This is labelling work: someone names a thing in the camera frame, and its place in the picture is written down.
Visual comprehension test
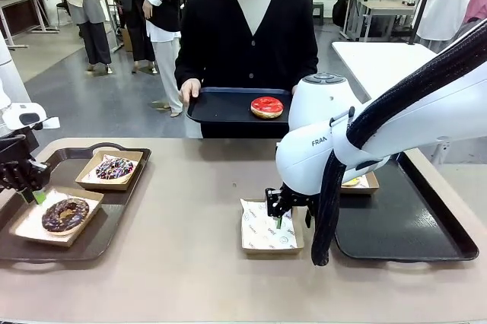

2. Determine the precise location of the chocolate donut with colourful sprinkles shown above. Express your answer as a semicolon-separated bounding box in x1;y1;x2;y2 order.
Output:
94;158;135;183

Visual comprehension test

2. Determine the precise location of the person's left forearm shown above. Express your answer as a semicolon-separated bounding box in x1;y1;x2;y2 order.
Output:
294;46;320;87

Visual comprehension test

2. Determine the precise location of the brown plastic serving tray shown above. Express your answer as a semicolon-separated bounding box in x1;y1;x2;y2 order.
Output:
0;144;152;272

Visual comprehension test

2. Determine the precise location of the red glazed donut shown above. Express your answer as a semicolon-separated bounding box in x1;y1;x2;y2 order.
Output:
250;96;285;120

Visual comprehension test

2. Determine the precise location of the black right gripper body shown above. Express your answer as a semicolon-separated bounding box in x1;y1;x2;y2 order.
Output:
265;186;317;218

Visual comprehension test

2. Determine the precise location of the person in black cardigan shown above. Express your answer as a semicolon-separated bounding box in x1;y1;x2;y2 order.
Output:
173;0;320;139

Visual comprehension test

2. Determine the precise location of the black stand pole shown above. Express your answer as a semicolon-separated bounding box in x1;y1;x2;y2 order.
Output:
409;0;438;46

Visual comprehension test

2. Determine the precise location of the person's right hand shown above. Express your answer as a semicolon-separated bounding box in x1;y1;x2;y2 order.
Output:
179;78;202;106

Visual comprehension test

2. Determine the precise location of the black braided cable sleeve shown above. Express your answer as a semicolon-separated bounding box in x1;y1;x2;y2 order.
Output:
310;18;487;267

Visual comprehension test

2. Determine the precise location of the person's right forearm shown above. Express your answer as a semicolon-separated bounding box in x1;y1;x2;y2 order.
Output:
173;46;205;85

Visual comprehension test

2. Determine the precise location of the grey workbench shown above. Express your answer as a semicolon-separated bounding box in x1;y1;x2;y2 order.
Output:
341;0;418;42

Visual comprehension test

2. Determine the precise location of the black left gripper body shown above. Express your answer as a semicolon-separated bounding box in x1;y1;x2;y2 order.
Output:
0;158;50;192

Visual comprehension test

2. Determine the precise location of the white hanging coat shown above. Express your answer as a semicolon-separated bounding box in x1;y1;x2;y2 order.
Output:
416;0;487;42

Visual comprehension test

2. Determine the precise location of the chocolate glazed donut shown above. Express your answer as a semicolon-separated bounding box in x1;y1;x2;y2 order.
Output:
40;197;91;234

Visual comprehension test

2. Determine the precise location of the pink cloth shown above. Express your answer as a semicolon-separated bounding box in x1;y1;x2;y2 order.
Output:
462;0;487;24

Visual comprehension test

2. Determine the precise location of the person in black outfit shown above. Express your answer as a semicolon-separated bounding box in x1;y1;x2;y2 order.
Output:
109;0;158;75

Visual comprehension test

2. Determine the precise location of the person in white trousers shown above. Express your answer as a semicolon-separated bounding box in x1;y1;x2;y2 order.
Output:
141;0;183;119

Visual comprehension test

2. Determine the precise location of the brown cardboard box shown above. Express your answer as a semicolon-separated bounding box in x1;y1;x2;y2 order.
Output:
339;170;380;195
8;186;105;248
239;197;305;256
75;150;145;192

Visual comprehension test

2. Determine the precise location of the person in beige jacket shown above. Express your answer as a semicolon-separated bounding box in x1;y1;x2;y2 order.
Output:
49;0;115;74

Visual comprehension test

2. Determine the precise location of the black plastic serving tray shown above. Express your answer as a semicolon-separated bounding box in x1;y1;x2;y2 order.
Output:
185;87;296;124
333;150;479;263

